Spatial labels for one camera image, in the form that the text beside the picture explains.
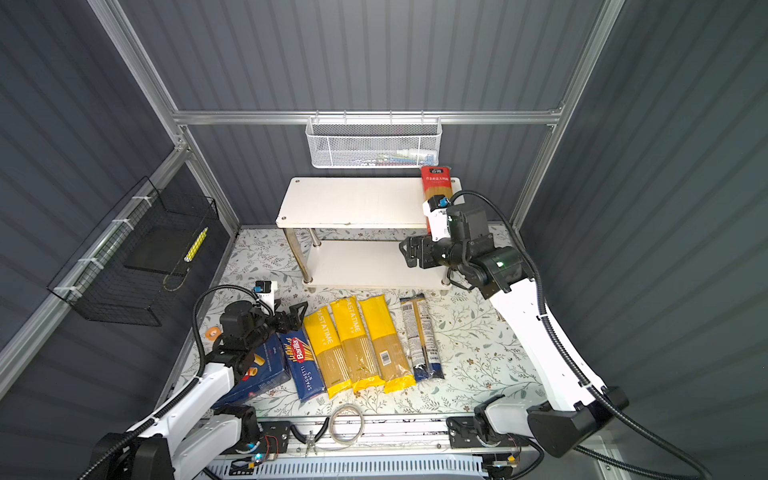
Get red spaghetti bag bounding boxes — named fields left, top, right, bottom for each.
left=420, top=166, right=453, bottom=234

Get clear blue spaghetti bag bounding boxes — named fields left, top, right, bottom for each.
left=400, top=294, right=445, bottom=382

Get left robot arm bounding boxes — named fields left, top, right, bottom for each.
left=80, top=286, right=308, bottom=479

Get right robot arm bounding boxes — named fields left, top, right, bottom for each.
left=399, top=191, right=712, bottom=479

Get blue Barilla pasta box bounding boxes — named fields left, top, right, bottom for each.
left=212, top=334, right=291, bottom=410

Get white two-tier shelf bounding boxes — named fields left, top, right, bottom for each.
left=276, top=177, right=450, bottom=293

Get orange tape roll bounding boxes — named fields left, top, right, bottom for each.
left=205, top=326, right=222, bottom=341

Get blue Barilla spaghetti box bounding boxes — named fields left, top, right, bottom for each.
left=279, top=330, right=326, bottom=403

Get yellow Pastatime bag left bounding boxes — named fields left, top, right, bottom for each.
left=304, top=307, right=352, bottom=399

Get yellow pastatime bag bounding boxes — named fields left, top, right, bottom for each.
left=330, top=296, right=384, bottom=392
left=304, top=307, right=352, bottom=399
left=360, top=295, right=416, bottom=393

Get yellow Pastatime bag middle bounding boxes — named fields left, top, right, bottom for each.
left=330, top=296, right=384, bottom=392

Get black pliers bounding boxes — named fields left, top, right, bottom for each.
left=290, top=417, right=330, bottom=457

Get yellow Pastatime bag right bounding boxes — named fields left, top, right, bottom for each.
left=360, top=295, right=416, bottom=393

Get floral table mat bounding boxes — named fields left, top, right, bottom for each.
left=214, top=228, right=545, bottom=417

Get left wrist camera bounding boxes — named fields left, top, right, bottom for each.
left=253, top=280, right=275, bottom=315

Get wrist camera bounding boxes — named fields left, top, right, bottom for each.
left=422, top=194, right=450, bottom=242
left=253, top=280, right=275, bottom=315

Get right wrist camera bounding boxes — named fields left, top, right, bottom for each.
left=422, top=194, right=450, bottom=242

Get coiled white cable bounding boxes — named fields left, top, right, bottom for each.
left=328, top=403, right=366, bottom=446

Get black wire side basket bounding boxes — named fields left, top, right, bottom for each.
left=48, top=182, right=220, bottom=327

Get white wire wall basket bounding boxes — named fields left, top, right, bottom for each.
left=305, top=117, right=443, bottom=169

